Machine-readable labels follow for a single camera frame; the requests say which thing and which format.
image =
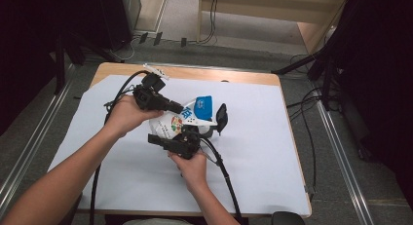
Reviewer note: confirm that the person's right hand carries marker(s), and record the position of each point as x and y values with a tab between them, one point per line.
193	171

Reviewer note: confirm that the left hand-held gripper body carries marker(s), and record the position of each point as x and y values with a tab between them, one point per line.
149	95

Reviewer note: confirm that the person's left hand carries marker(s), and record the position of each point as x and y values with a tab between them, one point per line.
128	116

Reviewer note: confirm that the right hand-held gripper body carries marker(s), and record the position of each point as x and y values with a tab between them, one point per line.
185	143

